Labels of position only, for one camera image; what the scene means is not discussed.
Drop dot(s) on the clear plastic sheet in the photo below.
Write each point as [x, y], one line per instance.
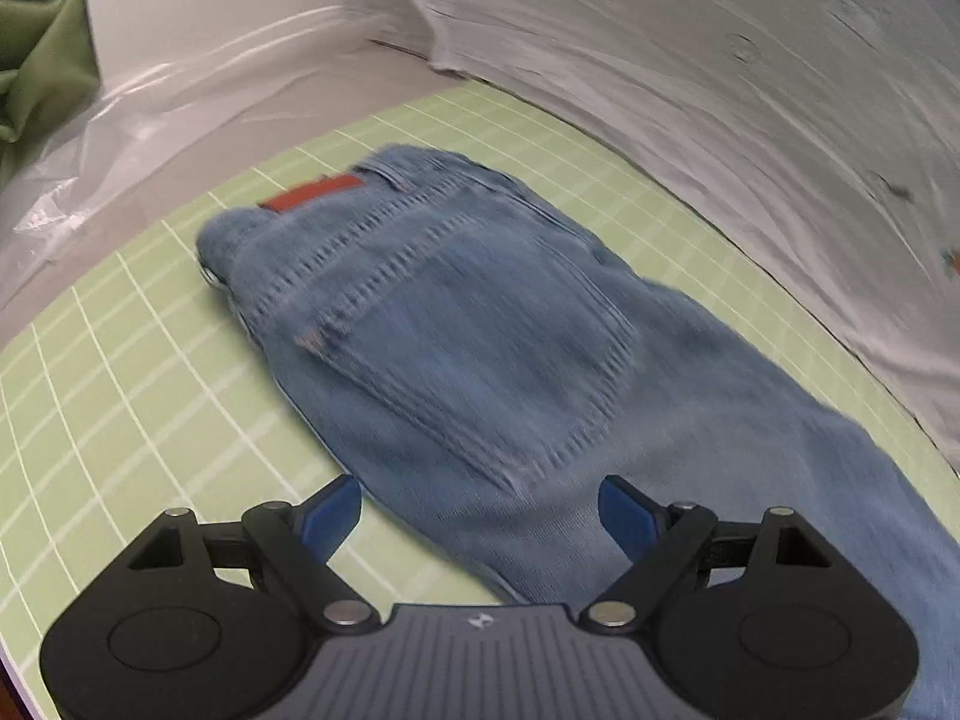
[150, 135]

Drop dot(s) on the green curtain cloth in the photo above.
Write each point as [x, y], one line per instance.
[45, 67]

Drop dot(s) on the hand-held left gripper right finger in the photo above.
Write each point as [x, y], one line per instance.
[626, 519]

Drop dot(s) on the blue denim jeans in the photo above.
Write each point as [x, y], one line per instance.
[487, 330]

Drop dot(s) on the grey carrot print sheet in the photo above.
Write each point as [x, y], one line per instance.
[675, 52]

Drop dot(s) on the green grid mat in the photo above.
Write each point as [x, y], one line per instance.
[112, 390]

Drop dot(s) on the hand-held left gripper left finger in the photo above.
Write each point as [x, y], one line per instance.
[334, 519]

